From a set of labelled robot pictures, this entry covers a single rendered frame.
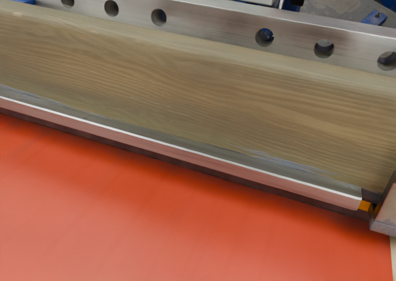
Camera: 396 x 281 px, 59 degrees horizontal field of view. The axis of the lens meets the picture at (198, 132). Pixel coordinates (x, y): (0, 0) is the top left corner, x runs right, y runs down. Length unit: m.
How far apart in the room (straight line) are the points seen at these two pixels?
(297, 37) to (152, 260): 0.30
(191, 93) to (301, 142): 0.08
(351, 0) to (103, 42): 2.08
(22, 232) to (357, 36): 0.36
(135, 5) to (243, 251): 0.34
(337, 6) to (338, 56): 1.80
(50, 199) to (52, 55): 0.10
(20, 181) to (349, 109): 0.23
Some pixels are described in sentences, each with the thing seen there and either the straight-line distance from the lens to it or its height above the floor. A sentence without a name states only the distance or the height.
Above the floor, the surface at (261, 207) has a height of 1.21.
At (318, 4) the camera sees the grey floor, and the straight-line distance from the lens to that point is 2.21.
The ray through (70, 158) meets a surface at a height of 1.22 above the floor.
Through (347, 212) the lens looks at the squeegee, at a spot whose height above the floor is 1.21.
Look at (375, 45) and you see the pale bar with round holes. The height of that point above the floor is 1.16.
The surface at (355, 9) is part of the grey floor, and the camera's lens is 2.23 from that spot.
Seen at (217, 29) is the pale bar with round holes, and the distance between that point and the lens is 0.44.
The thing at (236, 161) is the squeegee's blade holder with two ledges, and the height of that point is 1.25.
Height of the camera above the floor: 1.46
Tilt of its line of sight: 61 degrees down
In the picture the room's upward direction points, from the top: 12 degrees counter-clockwise
